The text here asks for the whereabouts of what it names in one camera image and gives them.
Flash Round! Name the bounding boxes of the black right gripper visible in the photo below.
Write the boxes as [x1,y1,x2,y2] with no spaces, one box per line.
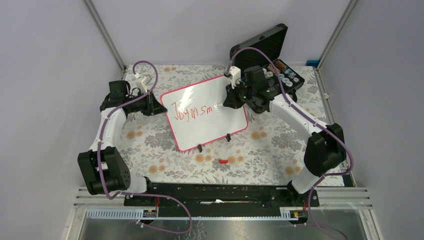
[223,80,256,110]

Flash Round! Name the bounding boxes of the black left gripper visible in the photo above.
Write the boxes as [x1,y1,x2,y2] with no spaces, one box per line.
[126,89,167,116]

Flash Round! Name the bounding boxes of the pink framed whiteboard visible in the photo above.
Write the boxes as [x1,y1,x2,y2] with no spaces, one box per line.
[160,75,248,152]

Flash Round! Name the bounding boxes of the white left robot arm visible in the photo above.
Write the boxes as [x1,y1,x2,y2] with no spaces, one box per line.
[77,79,167,206]

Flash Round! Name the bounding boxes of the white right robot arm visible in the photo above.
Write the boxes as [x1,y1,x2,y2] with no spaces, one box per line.
[223,66,347,206]

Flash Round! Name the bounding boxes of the black poker chip case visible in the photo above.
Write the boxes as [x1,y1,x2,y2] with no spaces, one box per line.
[226,23,305,114]

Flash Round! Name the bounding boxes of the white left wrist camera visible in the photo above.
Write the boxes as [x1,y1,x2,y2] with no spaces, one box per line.
[134,73,152,94]

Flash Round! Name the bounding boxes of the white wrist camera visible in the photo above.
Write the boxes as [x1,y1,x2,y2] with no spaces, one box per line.
[134,73,152,94]
[223,66,242,89]

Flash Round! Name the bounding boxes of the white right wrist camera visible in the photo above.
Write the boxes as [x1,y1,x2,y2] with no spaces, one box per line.
[223,66,242,89]

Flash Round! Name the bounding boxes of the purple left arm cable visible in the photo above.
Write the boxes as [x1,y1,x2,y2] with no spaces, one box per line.
[96,60,193,235]

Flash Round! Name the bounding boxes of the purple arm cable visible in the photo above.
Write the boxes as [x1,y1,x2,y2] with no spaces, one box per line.
[96,60,193,235]
[224,46,355,239]

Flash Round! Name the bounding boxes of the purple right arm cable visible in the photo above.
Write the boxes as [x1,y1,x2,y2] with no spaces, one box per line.
[224,46,355,239]

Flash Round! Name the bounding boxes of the blue object behind frame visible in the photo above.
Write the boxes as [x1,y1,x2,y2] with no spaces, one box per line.
[305,60,320,68]

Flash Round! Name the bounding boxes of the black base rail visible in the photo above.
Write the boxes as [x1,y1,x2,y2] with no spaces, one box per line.
[124,182,320,217]

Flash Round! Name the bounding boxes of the white cable duct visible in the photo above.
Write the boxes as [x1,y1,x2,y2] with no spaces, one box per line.
[85,208,299,221]

